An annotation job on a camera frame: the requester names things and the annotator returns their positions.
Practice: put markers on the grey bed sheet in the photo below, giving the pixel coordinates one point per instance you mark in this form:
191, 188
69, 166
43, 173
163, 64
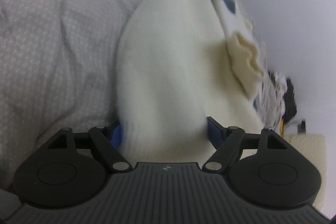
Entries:
60, 43

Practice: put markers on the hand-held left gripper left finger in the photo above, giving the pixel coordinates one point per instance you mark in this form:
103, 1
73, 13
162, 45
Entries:
114, 134

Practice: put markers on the white crumpled cloth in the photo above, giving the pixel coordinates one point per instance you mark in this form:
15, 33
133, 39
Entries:
270, 103

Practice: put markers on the cream fleece sweater striped trim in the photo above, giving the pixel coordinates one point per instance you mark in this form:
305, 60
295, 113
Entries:
170, 69

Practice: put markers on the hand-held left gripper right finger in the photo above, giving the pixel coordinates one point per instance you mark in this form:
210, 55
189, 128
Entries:
216, 132

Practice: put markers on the black bag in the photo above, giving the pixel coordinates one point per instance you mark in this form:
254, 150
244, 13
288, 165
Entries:
288, 100

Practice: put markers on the black wall socket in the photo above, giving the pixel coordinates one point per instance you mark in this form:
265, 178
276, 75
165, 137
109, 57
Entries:
302, 126

